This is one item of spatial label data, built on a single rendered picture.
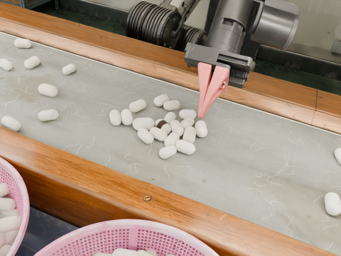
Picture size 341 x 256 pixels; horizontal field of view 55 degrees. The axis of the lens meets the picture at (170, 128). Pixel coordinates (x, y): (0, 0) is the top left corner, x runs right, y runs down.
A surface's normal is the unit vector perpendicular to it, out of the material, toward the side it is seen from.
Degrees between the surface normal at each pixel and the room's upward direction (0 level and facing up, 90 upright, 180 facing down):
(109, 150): 0
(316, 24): 90
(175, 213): 0
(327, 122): 45
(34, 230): 0
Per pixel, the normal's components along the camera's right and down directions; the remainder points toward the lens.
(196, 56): -0.13, -0.24
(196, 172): 0.11, -0.78
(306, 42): -0.34, 0.53
